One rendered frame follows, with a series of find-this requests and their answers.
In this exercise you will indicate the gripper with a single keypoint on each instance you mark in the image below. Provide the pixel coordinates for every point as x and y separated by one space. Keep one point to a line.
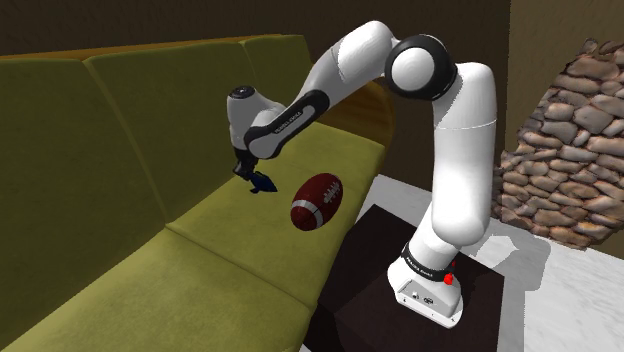
245 164

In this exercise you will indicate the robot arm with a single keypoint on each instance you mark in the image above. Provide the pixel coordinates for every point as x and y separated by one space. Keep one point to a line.
463 146

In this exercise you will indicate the small dark blue object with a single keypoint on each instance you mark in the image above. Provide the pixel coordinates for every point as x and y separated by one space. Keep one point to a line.
264 183

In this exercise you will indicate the brown football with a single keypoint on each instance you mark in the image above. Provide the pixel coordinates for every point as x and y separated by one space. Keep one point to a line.
312 204

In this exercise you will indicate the olive green sofa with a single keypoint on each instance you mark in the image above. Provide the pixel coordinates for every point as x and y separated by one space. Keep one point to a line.
219 239

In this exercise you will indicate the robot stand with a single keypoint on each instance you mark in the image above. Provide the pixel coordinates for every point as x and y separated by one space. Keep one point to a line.
370 312

